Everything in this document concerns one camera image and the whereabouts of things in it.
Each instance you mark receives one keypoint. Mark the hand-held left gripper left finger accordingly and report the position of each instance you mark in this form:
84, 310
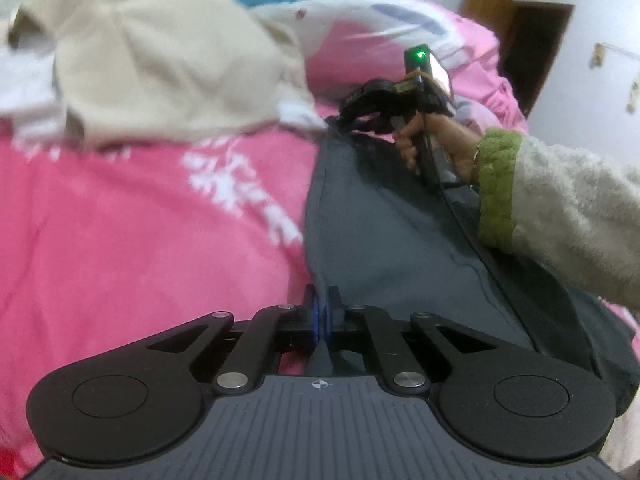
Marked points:
314, 312

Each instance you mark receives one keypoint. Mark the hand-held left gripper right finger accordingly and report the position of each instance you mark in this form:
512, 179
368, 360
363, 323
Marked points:
328, 312

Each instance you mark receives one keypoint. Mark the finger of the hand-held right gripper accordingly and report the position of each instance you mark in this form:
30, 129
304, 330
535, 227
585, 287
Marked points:
372, 124
367, 96

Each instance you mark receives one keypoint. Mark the dark grey garment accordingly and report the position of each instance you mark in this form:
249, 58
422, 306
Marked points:
390, 240

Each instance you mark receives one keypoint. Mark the person's right hand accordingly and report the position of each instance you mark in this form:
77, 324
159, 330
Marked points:
460, 145

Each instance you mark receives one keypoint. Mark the pink printed quilt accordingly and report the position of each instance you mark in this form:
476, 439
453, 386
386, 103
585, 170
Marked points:
400, 35

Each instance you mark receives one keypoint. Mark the brown wooden cabinet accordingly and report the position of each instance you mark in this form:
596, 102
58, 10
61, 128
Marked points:
530, 40

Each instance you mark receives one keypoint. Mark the pink printed bed sheet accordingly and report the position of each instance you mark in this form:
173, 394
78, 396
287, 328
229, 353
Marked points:
125, 240

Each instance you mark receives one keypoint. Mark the beige garment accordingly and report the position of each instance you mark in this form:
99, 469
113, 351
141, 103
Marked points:
165, 60

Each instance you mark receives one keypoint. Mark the white cloth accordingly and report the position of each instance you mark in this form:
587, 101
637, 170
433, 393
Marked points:
25, 95

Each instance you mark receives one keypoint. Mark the small wall hook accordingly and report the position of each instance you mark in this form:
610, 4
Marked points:
633, 96
597, 55

